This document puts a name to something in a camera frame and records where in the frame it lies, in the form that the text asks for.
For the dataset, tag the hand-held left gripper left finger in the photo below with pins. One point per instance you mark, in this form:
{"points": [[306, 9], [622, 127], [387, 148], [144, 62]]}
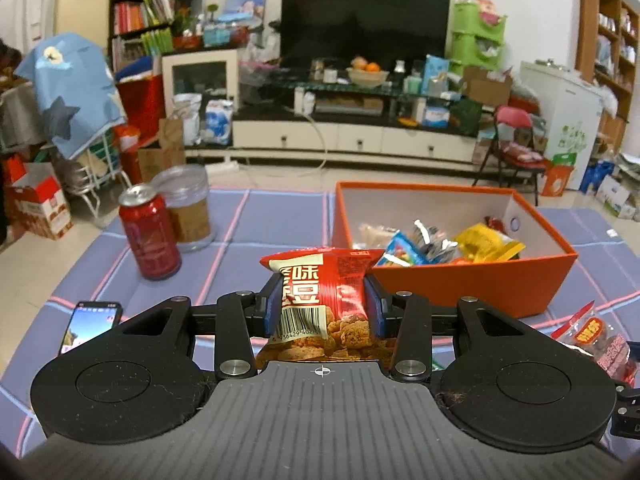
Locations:
{"points": [[273, 310]]}

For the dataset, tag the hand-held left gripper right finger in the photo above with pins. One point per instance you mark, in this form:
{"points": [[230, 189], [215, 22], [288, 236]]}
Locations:
{"points": [[374, 310]]}

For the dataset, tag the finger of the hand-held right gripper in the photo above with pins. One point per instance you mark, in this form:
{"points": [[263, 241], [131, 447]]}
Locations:
{"points": [[627, 410]]}

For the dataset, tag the red bean snack packet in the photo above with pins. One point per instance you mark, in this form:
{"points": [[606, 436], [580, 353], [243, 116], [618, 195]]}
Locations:
{"points": [[325, 285]]}

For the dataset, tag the blue snack packet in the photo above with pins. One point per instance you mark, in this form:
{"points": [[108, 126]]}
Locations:
{"points": [[400, 252]]}

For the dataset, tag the beige snack packet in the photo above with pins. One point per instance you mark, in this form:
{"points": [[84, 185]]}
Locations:
{"points": [[377, 236]]}

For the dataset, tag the clear red label snack packet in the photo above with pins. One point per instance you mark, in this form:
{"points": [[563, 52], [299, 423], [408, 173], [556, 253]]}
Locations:
{"points": [[595, 340]]}

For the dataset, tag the silver black snack packet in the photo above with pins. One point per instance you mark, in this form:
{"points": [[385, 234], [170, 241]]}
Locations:
{"points": [[432, 240]]}

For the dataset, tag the orange box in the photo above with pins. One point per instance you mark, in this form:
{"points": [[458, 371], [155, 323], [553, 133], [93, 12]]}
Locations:
{"points": [[475, 285]]}

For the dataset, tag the yellow snack packet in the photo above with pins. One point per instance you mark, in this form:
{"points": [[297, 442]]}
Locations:
{"points": [[485, 242]]}

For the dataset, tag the thin red snack packet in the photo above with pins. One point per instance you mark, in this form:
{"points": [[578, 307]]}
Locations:
{"points": [[496, 224]]}

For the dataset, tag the blue checked tablecloth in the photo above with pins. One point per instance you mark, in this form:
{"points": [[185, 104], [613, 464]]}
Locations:
{"points": [[280, 220]]}

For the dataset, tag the clear plastic jar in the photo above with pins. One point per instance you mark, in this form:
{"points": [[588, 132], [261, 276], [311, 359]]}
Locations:
{"points": [[192, 210]]}

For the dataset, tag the red soda can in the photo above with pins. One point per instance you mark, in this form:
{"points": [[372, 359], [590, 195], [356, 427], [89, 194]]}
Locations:
{"points": [[150, 235]]}

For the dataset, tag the white television stand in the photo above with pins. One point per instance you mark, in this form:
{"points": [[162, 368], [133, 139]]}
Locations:
{"points": [[350, 135]]}

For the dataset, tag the smartphone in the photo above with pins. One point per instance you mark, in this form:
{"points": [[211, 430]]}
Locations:
{"points": [[90, 327]]}

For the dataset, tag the brown paper bag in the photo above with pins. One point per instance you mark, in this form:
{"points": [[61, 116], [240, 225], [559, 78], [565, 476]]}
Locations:
{"points": [[160, 155]]}

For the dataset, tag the white blue sack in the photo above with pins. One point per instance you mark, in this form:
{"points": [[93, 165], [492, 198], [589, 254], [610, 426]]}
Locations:
{"points": [[218, 122]]}

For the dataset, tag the blue white box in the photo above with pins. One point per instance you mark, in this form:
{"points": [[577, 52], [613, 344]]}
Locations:
{"points": [[436, 116]]}

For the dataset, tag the white bottle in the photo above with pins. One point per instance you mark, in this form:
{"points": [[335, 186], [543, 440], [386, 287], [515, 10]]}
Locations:
{"points": [[304, 100]]}

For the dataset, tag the white plastic bag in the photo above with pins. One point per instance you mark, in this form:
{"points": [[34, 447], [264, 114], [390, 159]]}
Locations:
{"points": [[187, 115]]}

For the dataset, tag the dark green bag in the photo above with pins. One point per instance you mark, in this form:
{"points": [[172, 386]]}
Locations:
{"points": [[466, 116]]}

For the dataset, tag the blue white cartons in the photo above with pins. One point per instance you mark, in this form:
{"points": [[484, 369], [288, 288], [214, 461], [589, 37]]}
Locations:
{"points": [[607, 190]]}

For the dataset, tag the white glass door cabinet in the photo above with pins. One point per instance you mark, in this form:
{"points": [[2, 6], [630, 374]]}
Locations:
{"points": [[200, 90]]}

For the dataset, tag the fruit bowl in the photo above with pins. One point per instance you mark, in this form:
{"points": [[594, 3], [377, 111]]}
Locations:
{"points": [[367, 77]]}

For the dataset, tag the red folding chair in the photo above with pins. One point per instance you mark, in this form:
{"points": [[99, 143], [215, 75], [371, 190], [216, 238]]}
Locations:
{"points": [[512, 120]]}

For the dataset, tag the tall blue white packet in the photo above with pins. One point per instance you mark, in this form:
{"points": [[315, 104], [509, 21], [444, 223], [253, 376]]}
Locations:
{"points": [[436, 75]]}

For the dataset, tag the orange fruit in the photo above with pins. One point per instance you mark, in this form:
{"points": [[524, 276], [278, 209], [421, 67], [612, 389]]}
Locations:
{"points": [[373, 66]]}

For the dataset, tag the red paper bag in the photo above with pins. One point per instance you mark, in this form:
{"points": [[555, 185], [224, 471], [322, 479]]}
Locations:
{"points": [[140, 105]]}

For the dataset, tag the yellow fruit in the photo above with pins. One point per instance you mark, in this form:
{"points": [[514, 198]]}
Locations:
{"points": [[359, 63]]}

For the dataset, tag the brown cardboard box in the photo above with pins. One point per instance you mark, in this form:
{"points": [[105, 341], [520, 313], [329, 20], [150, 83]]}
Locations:
{"points": [[487, 87]]}

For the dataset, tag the red white cardboard box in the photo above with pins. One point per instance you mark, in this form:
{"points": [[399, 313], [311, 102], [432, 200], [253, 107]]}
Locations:
{"points": [[42, 200]]}

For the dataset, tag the white refrigerator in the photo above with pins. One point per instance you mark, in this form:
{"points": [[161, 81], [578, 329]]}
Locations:
{"points": [[565, 110]]}

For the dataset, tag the green plastic drawer unit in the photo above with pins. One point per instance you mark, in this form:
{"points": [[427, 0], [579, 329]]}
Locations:
{"points": [[477, 35]]}

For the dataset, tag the black television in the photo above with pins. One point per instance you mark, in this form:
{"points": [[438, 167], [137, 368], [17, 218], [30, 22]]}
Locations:
{"points": [[365, 15]]}

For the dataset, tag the blue star cloth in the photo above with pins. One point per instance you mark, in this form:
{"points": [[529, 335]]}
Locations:
{"points": [[70, 90]]}

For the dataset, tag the black bookshelf with books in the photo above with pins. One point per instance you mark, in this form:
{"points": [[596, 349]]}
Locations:
{"points": [[145, 10]]}

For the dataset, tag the wooden shelf unit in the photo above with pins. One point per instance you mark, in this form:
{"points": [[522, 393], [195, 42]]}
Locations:
{"points": [[607, 60]]}

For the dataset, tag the standing air conditioner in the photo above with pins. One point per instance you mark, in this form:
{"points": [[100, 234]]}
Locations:
{"points": [[82, 5]]}

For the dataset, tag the picture frame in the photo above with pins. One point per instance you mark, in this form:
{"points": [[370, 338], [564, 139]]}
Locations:
{"points": [[245, 2]]}

